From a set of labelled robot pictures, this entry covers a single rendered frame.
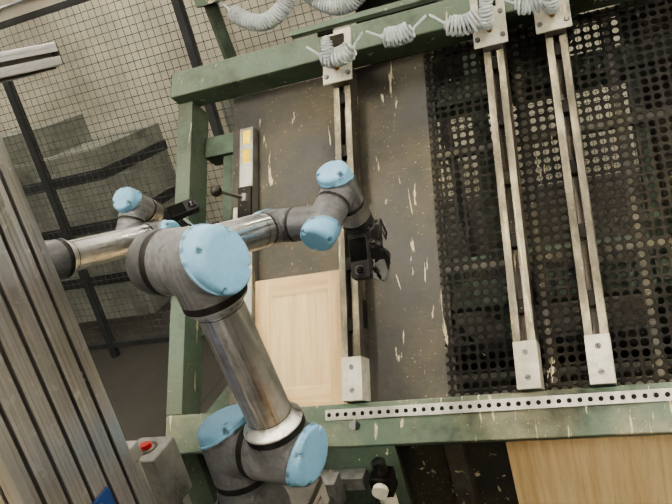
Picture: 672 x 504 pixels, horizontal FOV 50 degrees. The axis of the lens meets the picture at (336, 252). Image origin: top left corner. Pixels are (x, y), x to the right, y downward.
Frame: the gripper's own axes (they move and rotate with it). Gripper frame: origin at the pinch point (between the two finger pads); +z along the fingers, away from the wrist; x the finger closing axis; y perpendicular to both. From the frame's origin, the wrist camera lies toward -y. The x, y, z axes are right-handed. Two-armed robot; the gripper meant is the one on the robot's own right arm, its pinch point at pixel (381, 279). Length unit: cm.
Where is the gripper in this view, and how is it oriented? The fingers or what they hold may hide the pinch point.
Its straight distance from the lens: 175.9
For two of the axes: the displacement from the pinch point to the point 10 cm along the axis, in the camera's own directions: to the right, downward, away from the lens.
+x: -9.2, 1.4, 3.6
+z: 3.6, 6.4, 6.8
